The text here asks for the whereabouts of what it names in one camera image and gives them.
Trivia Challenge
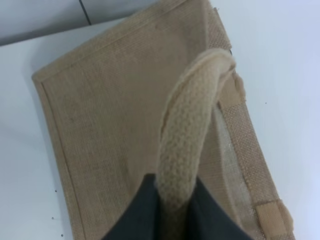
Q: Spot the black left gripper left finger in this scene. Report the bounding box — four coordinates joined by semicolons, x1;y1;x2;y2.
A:
103;174;160;240

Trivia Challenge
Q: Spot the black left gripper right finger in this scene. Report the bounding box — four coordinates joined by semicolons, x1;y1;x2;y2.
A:
186;178;250;240

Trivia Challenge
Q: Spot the brown linen tote bag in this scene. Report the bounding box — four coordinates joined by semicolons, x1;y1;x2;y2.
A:
32;0;295;240

